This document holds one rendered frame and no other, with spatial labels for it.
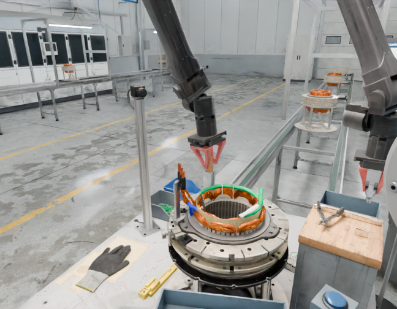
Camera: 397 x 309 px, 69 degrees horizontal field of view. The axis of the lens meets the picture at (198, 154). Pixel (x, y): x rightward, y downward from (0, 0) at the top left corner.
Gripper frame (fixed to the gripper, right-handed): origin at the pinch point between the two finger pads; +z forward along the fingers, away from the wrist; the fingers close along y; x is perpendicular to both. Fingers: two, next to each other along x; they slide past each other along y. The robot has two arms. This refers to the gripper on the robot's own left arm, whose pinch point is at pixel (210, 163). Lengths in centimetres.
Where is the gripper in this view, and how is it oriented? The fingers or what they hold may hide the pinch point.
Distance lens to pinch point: 84.4
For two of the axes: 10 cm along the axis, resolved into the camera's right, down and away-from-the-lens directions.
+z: 1.1, 9.3, 3.5
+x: 7.2, 1.6, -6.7
